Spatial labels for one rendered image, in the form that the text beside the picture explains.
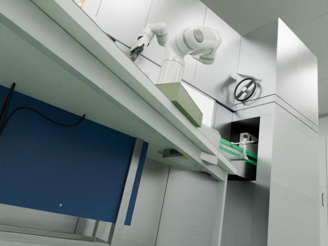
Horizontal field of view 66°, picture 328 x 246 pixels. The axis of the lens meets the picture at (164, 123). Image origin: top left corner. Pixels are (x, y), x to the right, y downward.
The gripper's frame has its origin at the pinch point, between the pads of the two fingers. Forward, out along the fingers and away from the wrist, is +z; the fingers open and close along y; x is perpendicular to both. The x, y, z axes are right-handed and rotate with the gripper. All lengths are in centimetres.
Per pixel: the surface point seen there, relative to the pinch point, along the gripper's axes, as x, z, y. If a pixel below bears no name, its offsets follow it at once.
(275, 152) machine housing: 113, -7, 24
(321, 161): 356, -150, -54
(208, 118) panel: 75, -16, -11
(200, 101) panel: 63, -23, -11
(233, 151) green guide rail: 93, 3, 5
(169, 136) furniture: 16, 50, 46
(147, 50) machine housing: 8.4, -23.8, -12.7
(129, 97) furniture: -8, 54, 56
